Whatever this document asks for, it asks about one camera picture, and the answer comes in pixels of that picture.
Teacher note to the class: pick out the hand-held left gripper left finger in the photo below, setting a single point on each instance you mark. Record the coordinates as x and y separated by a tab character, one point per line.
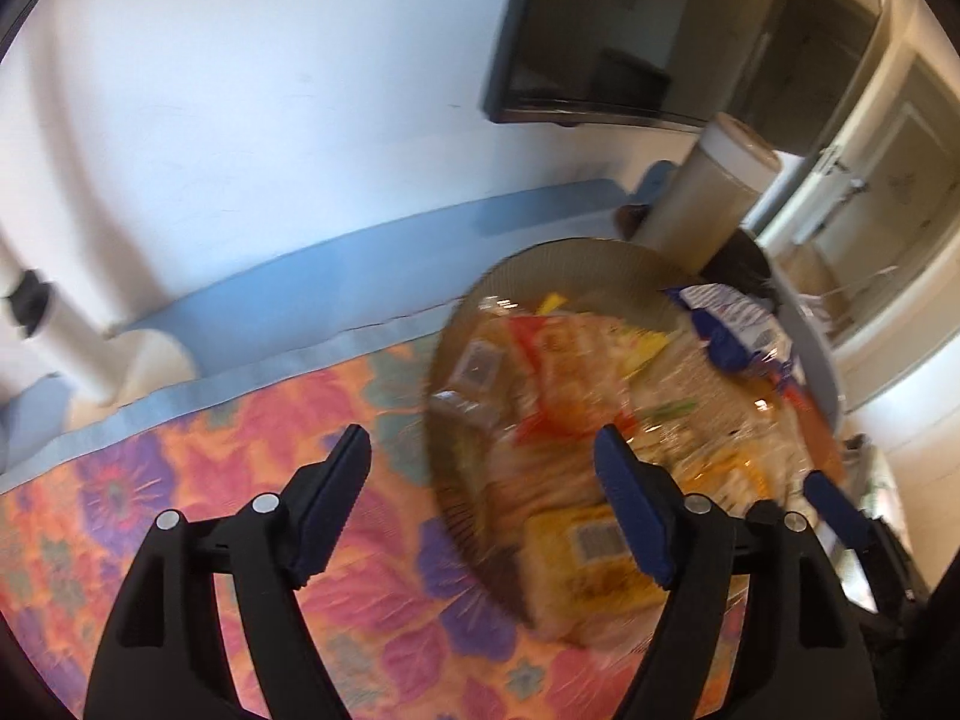
330	502

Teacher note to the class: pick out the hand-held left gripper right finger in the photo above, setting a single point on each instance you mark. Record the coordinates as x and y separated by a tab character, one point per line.
637	514

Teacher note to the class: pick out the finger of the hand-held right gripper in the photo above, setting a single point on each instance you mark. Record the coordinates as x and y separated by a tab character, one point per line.
836	506

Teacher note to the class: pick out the pile of snack packets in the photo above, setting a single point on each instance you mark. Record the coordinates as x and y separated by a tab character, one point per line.
570	390

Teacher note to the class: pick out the blue white snack packet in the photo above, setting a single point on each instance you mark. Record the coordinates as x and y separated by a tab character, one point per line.
731	322

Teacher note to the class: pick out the floral tablecloth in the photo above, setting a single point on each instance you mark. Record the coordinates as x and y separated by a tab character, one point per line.
225	450

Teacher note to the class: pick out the beige thermos bottle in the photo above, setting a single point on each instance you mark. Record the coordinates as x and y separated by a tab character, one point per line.
705	195

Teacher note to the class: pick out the white door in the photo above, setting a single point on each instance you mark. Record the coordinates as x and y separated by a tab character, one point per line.
900	165

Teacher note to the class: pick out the black flat television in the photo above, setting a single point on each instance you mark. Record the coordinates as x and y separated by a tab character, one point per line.
615	22

